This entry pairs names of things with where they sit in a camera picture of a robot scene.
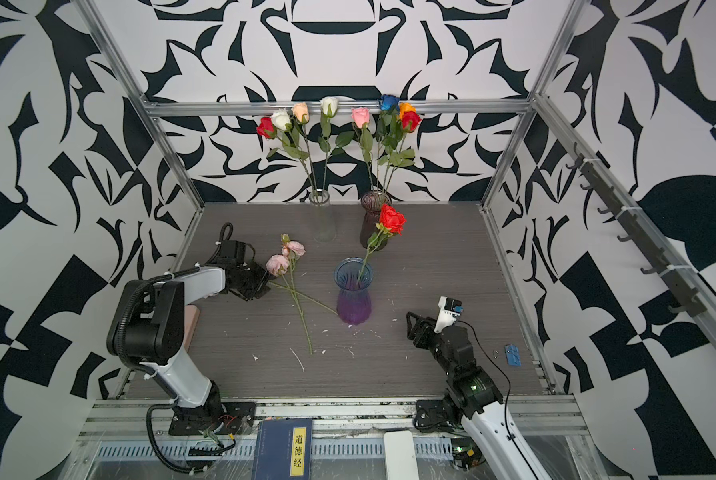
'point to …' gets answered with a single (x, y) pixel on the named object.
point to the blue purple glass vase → (353, 276)
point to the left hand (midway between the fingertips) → (276, 273)
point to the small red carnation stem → (391, 222)
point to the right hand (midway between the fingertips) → (417, 316)
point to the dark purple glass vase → (371, 203)
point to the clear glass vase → (324, 229)
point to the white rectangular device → (400, 456)
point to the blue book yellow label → (284, 449)
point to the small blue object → (513, 355)
